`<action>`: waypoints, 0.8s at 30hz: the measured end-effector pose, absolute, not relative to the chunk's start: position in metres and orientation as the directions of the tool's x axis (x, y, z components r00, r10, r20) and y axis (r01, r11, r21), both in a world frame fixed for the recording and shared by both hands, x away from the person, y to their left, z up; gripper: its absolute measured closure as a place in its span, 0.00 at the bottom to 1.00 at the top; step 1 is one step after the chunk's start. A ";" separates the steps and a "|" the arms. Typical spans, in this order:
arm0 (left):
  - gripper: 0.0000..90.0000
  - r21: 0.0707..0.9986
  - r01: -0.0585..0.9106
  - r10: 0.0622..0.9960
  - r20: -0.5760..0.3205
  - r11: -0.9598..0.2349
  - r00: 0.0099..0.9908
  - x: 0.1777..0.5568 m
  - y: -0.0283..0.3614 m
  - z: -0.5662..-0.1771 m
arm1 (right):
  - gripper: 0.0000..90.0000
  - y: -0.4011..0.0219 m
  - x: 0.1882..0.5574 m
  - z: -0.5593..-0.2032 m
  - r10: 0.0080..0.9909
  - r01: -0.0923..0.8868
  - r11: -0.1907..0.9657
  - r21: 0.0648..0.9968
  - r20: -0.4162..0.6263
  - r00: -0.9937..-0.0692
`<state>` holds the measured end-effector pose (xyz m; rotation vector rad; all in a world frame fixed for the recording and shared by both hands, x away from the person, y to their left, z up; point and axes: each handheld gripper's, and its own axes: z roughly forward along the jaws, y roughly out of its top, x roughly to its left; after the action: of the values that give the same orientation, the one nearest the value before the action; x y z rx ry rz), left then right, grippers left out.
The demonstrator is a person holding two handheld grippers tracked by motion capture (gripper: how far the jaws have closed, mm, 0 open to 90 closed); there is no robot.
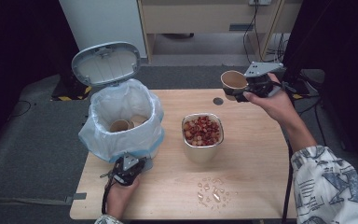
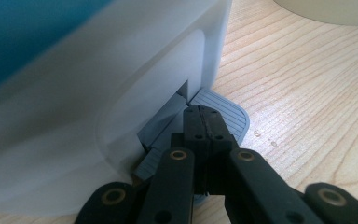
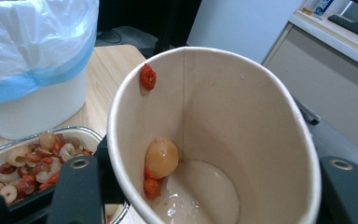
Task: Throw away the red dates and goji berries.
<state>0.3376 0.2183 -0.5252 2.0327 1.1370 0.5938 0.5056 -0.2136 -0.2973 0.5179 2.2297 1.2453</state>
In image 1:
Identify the person's left hand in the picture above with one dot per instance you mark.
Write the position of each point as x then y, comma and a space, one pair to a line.
118, 199

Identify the light wooden desk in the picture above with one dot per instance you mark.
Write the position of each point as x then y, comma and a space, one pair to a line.
199, 18

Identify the dark round table grommet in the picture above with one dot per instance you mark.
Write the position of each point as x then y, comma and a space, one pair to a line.
218, 101

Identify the black curtain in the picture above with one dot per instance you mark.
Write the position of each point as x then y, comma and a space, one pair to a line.
18, 46
338, 46

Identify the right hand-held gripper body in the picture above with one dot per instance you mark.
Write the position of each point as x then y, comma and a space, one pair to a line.
261, 84

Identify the stand base with hazard tape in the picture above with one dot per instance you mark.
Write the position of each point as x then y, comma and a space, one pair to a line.
65, 93
301, 90

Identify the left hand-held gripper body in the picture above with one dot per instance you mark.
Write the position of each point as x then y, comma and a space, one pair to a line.
127, 171

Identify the red and white food scraps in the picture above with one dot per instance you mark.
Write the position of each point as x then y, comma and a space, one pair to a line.
202, 130

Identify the spilled water drops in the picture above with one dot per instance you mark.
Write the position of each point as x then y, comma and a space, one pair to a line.
216, 196

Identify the grey tape strip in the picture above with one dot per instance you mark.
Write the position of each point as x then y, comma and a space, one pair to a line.
78, 196

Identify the person's right hand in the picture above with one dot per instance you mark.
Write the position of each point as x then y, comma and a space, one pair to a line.
279, 105

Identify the white grey pedal trash bin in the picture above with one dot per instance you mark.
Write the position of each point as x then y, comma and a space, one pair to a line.
105, 65

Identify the white power strip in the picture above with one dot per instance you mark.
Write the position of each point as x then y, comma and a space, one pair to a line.
260, 2

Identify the white cabinet panel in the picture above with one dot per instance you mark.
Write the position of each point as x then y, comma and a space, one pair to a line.
105, 21

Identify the square metal container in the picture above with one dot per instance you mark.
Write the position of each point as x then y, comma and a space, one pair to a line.
202, 154

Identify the translucent white blue trash bag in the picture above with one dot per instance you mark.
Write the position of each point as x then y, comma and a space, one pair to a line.
121, 145

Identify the brown paper cup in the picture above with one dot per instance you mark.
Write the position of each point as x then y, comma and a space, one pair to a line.
140, 119
119, 126
233, 80

